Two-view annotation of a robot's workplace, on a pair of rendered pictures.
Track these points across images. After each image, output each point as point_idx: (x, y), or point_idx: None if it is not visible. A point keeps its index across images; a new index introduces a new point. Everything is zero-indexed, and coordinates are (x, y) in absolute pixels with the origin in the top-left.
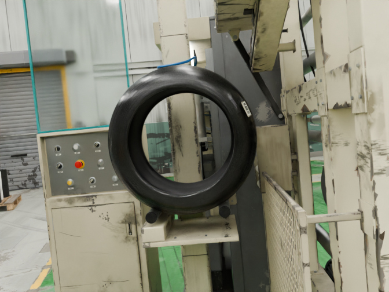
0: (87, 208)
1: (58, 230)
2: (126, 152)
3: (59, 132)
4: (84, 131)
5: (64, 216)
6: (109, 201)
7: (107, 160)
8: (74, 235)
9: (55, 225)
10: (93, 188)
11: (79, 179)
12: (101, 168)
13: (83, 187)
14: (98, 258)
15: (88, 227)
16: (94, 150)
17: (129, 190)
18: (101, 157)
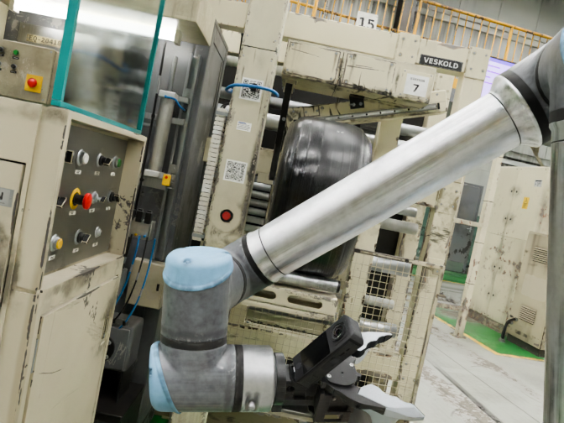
0: (83, 300)
1: (39, 370)
2: None
3: (95, 121)
4: (116, 131)
5: (55, 328)
6: (101, 279)
7: (100, 194)
8: (55, 370)
9: (38, 358)
10: (75, 253)
11: (65, 234)
12: (91, 211)
13: (65, 253)
14: (67, 404)
15: (74, 343)
16: (94, 170)
17: (344, 258)
18: (96, 188)
